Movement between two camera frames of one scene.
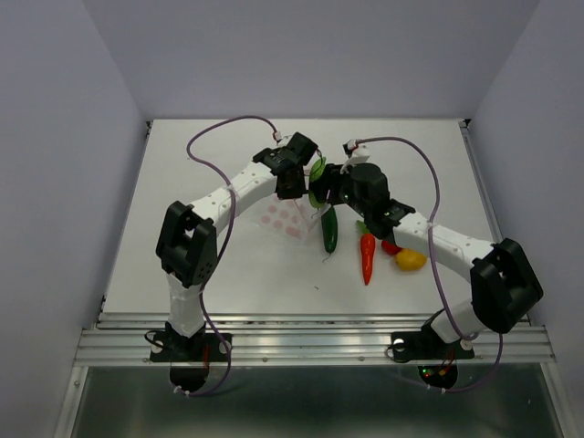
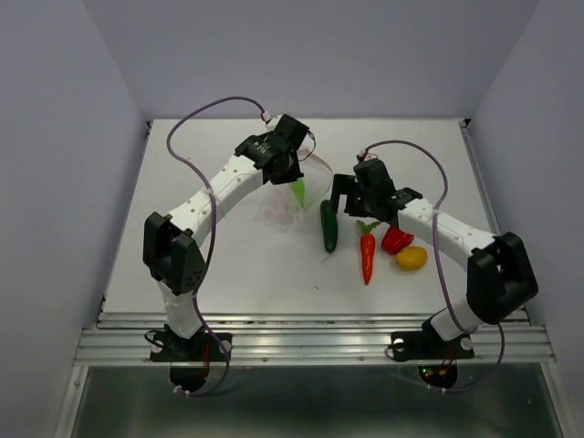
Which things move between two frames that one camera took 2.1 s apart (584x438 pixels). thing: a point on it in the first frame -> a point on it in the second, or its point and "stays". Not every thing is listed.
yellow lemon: [411, 260] stays
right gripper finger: [332, 173] -> [342, 184]
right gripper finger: [327, 192] -> [356, 203]
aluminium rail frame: [116, 338] stays
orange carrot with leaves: [368, 241] stays
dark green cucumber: [329, 230] stays
